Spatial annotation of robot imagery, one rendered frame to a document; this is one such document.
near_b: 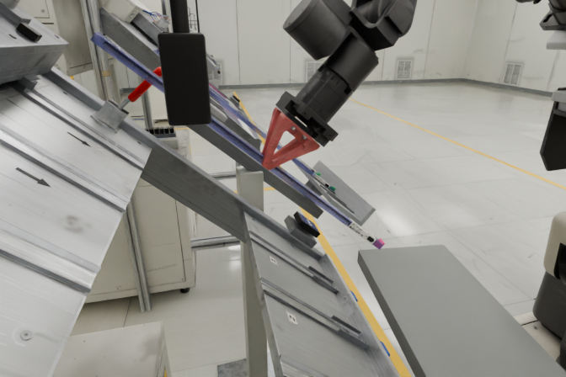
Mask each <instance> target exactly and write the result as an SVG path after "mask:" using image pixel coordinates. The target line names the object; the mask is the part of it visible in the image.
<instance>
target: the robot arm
mask: <svg viewBox="0 0 566 377"><path fill-rule="evenodd" d="M417 1H418V0H352V3H351V6H349V5H348V4H347V3H346V2H345V1H344V0H301V2H300V3H299V4H298V5H297V6H296V7H295V8H294V9H293V11H292V12H291V14H290V15H289V17H288V18H287V19H286V21H285V22H284V24H283V30H284V31H285V32H286V33H287V34H288V35H289V36H290V37H291V38H292V39H294V40H295V41H296V42H297V43H298V44H299V45H300V46H301V47H302V48H303V49H304V50H305V51H306V52H307V53H308V54H309V55H310V56H311V57H312V58H313V59H314V60H315V61H318V60H320V59H322V58H325V57H328V58H327V59H326V61H325V62H324V63H323V64H322V65H321V66H320V67H319V68H318V70H317V71H316V72H315V73H314V74H313V76H312V77H311V78H310V79H309V81H308V82H307V83H306V84H305V86H304V87H303V88H302V89H301V91H300V92H299V93H298V94H297V95H296V96H295V97H294V96H293V95H291V94H290V93H288V92H287V91H285V92H284V93H283V94H282V95H281V97H280V100H279V101H278V102H277V103H276V104H275V105H276V106H277V107H278V108H279V109H278V108H276V107H275V108H274V110H273V114H272V117H271V121H270V126H269V129H268V133H267V136H266V140H265V143H264V147H263V150H262V153H263V154H264V158H263V161H262V163H261V164H262V166H263V167H265V168H266V169H267V170H271V169H273V168H275V167H278V166H279V165H281V164H283V163H285V162H288V161H290V160H292V159H295V158H297V157H300V156H303V155H305V154H308V153H309V152H312V151H316V150H317V149H318V148H319V147H320V145H321V146H323V147H325V146H326V145H327V144H328V143H329V141H333V140H334V139H335V138H336V137H337V136H338V134H339V133H337V132H336V131H335V130H334V129H333V128H332V127H331V126H329V125H328V122H329V121H330V120H331V119H332V118H333V117H334V115H335V114H336V113H337V112H338V111H339V109H340V108H341V107H342V106H343V105H344V104H345V102H346V101H347V100H348V99H349V98H350V96H351V95H352V94H353V93H354V92H355V90H356V89H357V88H358V87H359V86H360V85H361V84H362V83H363V82H364V81H365V80H366V78H367V77H368V76H369V75H370V74H371V73H372V71H373V70H374V69H375V68H376V67H377V65H378V64H379V61H378V60H379V58H378V57H377V56H376V52H375V51H377V50H382V49H386V48H389V47H392V46H394V45H395V43H396V42H397V40H398V38H401V37H403V36H405V35H406V34H407V33H408V32H409V30H410V28H411V26H412V23H413V19H414V12H415V9H416V4H417ZM516 1H517V2H518V3H529V2H533V1H534V2H533V4H537V3H539V2H540V1H541V0H516ZM548 1H549V3H548V6H549V8H550V10H549V11H548V12H547V14H546V15H545V17H544V18H543V19H542V21H541V22H540V23H539V25H540V27H541V28H542V30H544V31H550V30H566V0H548ZM280 110H281V111H282V112H281V111H280ZM296 117H297V118H298V119H299V120H300V121H299V120H298V119H297V118H296ZM301 121H302V122H303V123H304V124H305V125H306V126H305V125H304V124H303V123H302V122H301ZM285 131H288V132H289V133H291V134H292V135H293V136H294V137H295V138H294V139H293V140H292V141H290V142H289V143H287V144H286V145H285V146H283V147H282V148H281V149H279V150H278V151H277V152H275V149H276V147H277V146H278V144H279V142H280V139H281V137H282V136H283V134H284V132H285ZM318 143H319V144H320V145H319V144H318Z"/></svg>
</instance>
